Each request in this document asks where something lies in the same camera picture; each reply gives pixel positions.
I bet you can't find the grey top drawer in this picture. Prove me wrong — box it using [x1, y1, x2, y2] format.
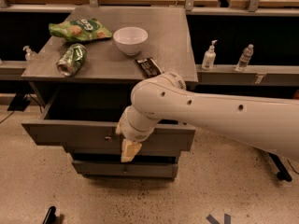
[22, 86, 195, 156]

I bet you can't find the grey drawer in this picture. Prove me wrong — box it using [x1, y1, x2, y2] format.
[72, 161, 178, 178]
[22, 86, 195, 156]

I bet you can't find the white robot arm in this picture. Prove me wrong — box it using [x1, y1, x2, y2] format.
[116, 73, 299, 161]

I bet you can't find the grey bottom drawer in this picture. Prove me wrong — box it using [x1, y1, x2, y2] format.
[72, 161, 178, 178]

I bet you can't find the grey drawer cabinet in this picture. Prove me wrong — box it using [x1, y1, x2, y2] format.
[21, 5, 199, 181]

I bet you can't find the black object on floor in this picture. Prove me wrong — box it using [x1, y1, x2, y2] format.
[42, 206, 56, 224]

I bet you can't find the green soda can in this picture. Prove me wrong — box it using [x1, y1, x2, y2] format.
[56, 43, 87, 77]

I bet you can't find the white bowl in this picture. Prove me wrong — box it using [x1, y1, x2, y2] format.
[113, 27, 149, 56]

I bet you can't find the black box under shelf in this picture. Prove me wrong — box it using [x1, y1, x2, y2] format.
[7, 92, 30, 111]

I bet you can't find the white pump sanitizer bottle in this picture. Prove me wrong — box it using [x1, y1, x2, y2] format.
[202, 40, 217, 70]

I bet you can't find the green chip bag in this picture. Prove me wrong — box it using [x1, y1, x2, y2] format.
[49, 18, 112, 43]

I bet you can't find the small pump bottle left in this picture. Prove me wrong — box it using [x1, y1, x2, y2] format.
[22, 46, 37, 62]

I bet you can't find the clear water bottle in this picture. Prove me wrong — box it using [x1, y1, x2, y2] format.
[235, 44, 253, 72]

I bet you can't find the black wheeled stand base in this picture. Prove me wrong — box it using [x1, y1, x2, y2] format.
[269, 153, 292, 182]

